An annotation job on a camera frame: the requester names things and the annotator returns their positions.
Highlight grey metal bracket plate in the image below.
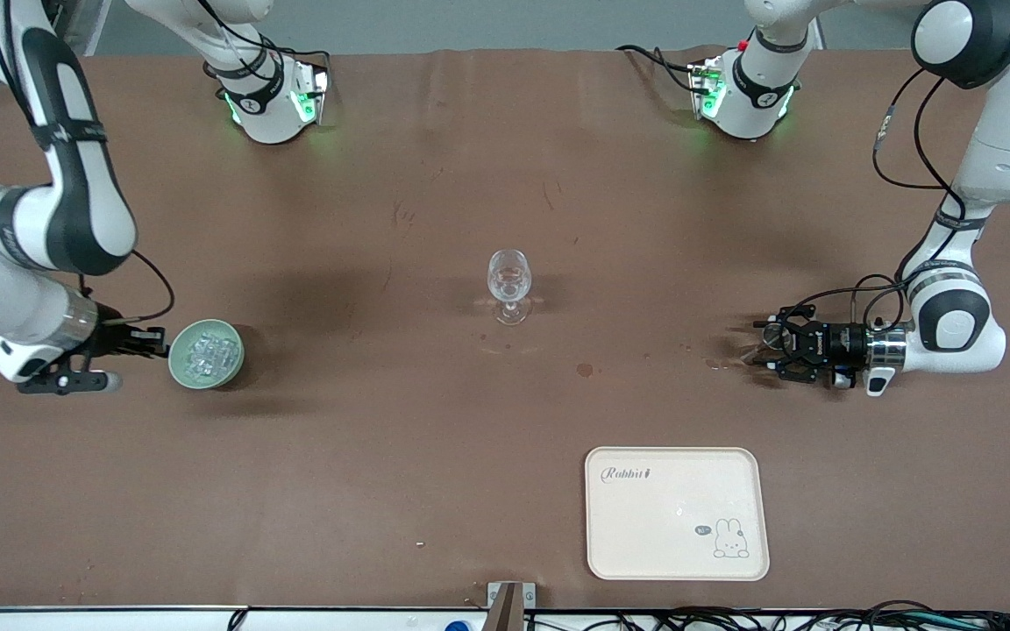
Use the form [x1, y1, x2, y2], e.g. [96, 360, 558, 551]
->
[487, 582, 537, 610]

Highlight steel jigger measuring cup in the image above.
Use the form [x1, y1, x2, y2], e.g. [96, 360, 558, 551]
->
[737, 323, 788, 365]

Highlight green ceramic bowl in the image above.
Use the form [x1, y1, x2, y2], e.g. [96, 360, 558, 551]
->
[168, 319, 245, 390]

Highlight black base cable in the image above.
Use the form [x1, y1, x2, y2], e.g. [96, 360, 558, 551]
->
[198, 0, 331, 97]
[616, 44, 701, 93]

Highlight brown camera post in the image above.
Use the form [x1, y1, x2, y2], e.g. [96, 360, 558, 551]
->
[483, 585, 525, 631]

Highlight black cable bundle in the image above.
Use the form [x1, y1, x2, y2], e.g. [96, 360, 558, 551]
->
[527, 600, 1010, 631]

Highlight clear wine glass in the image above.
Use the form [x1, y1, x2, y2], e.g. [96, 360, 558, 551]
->
[487, 249, 532, 327]

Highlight black left base cable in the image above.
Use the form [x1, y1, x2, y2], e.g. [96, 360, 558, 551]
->
[616, 44, 701, 93]

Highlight clear ice cubes pile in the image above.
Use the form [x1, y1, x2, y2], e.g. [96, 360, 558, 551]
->
[185, 333, 238, 382]

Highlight brown table cover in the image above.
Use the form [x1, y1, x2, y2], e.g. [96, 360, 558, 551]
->
[0, 48, 1010, 612]

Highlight cream rabbit print tray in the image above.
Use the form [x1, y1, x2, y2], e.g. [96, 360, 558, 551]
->
[585, 447, 771, 582]

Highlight black right base cable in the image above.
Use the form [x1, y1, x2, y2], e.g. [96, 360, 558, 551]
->
[198, 0, 331, 97]

